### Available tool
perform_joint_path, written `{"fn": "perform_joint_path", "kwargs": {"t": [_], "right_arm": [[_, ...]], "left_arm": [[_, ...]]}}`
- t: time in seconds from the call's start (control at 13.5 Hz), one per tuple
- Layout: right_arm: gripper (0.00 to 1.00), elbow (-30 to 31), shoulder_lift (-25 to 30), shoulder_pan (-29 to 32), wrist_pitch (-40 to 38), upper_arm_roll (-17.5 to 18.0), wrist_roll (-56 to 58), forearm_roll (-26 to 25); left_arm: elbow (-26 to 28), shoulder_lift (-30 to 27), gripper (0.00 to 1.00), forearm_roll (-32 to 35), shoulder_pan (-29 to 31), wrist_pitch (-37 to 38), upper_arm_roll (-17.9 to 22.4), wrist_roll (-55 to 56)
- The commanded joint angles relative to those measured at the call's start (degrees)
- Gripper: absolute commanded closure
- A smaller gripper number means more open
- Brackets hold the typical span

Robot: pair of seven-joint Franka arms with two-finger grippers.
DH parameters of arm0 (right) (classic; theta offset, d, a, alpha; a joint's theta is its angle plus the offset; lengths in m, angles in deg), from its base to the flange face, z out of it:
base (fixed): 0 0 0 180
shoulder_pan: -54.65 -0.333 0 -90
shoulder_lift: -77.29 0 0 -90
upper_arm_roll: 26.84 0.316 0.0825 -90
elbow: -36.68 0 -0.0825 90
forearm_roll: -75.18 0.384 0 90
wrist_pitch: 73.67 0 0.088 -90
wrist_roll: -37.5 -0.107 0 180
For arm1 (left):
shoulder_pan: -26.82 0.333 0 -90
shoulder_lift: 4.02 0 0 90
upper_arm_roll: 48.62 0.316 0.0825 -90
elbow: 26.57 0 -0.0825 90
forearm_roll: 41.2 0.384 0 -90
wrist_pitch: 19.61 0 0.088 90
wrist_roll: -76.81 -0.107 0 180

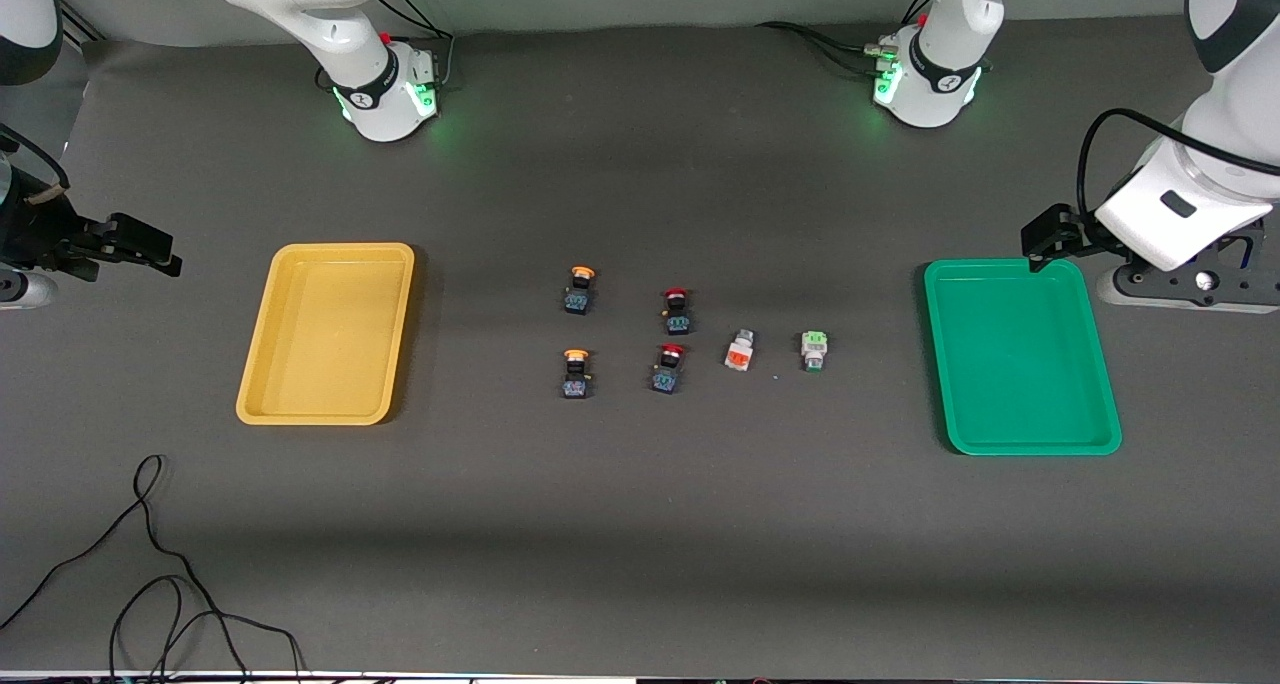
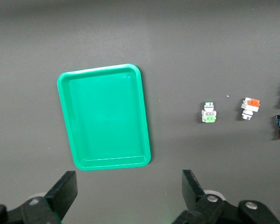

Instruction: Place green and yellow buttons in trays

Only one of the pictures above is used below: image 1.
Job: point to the white button with orange block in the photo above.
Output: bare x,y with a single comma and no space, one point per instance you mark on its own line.
739,352

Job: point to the red push button switch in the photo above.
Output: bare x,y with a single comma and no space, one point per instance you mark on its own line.
668,372
677,314

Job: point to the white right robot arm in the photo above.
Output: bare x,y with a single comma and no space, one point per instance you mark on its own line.
370,104

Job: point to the white button with green block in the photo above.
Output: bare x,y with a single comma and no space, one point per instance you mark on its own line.
815,349

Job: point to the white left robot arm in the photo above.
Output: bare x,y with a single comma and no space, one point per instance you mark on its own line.
940,94

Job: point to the green plastic tray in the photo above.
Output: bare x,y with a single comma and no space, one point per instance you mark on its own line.
1020,364

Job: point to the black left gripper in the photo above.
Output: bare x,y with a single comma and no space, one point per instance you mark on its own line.
1062,230

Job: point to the yellow push button switch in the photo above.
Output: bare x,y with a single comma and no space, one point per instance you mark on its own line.
576,376
579,292

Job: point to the aluminium frame profile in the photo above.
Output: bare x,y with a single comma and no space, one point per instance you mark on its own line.
80,22

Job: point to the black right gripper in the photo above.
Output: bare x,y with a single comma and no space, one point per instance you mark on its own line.
35,236

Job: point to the yellow plastic tray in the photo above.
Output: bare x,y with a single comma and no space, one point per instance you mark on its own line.
330,334

